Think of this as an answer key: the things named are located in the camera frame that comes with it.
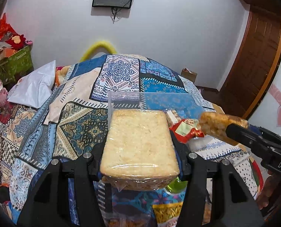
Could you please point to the clear plastic storage bin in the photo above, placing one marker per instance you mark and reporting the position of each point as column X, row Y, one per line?
column 183, row 103

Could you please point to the green jelly cup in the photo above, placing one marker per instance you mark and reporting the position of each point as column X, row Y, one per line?
column 176, row 186

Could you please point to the white plastic bag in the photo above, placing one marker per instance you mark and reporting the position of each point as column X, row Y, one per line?
column 35, row 88

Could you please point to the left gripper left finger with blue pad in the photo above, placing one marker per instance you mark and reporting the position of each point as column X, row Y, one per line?
column 48, row 202

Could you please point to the patchwork patterned bedspread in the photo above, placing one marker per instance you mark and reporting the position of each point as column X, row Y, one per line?
column 74, row 119

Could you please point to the yellow white snack packet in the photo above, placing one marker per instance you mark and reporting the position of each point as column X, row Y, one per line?
column 167, row 214

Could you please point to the yellow foam hoop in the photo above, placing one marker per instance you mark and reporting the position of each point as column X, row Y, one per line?
column 99, row 46

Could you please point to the orange fried snack clear pack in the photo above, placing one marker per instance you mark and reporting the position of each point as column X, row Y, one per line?
column 215, row 124

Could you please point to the person right hand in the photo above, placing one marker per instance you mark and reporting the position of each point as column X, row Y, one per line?
column 271, row 184

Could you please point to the small cardboard box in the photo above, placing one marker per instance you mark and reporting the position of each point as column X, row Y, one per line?
column 186, row 73

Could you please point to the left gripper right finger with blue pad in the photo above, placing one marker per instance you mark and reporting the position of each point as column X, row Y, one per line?
column 232, row 202

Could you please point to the long wafer bar clear pack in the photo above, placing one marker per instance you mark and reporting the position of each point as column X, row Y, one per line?
column 172, row 117

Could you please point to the brown wooden door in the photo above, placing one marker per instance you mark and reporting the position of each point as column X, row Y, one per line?
column 255, row 64

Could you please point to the beige cracker block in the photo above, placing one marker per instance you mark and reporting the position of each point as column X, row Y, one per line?
column 139, row 154

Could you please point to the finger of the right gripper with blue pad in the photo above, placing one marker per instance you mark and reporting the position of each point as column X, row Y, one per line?
column 253, row 135

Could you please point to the green patterned storage box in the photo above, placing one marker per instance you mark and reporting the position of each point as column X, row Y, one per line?
column 16, row 66

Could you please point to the red chinese snack packet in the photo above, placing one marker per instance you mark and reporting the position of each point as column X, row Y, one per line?
column 186, row 129

